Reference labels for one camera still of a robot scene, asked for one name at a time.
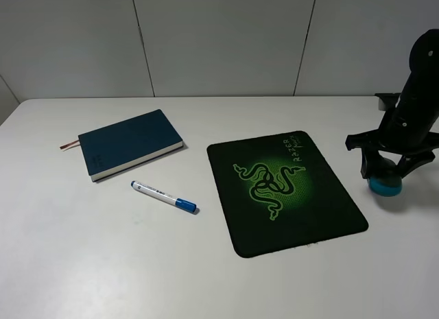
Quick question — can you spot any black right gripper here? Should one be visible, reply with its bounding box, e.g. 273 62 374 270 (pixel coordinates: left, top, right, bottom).
345 108 438 179

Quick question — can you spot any grey and teal computer mouse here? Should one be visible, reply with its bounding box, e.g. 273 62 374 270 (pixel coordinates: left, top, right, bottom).
367 158 402 197

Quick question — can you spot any white marker with blue cap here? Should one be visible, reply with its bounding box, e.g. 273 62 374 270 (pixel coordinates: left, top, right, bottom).
130 181 197 214

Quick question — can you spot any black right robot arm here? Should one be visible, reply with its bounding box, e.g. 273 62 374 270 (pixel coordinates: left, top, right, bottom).
345 29 438 179

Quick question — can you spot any black green snake mouse pad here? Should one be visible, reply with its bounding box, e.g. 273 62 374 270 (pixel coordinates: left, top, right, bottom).
206 130 368 258

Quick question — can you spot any dark blue hardcover notebook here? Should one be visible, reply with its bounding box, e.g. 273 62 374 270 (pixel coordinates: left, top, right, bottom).
60 109 184 182

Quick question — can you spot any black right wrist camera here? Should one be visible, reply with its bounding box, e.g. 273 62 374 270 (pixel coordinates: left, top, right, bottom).
375 93 401 111

